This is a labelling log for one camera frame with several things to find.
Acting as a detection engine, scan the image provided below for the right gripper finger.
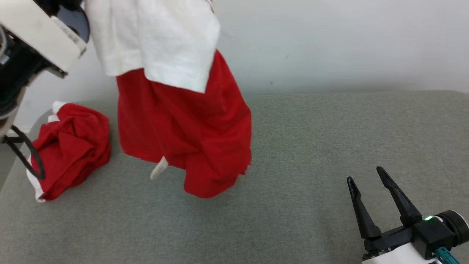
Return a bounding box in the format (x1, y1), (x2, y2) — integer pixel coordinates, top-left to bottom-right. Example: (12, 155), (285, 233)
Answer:
(376, 166), (422, 226)
(347, 176), (382, 239)

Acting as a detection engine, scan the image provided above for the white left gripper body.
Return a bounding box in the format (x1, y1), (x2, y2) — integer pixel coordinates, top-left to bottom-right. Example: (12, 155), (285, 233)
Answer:
(0, 0), (91, 78)

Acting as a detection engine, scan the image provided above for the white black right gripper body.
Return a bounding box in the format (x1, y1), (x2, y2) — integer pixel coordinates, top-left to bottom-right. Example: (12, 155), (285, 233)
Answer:
(362, 224), (446, 264)

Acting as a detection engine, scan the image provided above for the red shirt with white print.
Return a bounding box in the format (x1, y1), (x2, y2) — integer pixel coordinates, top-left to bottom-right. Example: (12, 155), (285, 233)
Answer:
(26, 102), (111, 203)

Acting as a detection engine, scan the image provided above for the red jersey with black number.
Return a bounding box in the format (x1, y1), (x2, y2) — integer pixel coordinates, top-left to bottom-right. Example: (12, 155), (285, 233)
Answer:
(84, 0), (253, 199)

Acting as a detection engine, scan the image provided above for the grey fabric sofa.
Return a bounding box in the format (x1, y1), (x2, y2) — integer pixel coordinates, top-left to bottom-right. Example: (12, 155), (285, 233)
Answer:
(0, 90), (469, 264)

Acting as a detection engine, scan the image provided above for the right camera cable teal plug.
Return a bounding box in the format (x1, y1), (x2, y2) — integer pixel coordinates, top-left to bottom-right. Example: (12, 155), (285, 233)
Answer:
(435, 246), (460, 264)

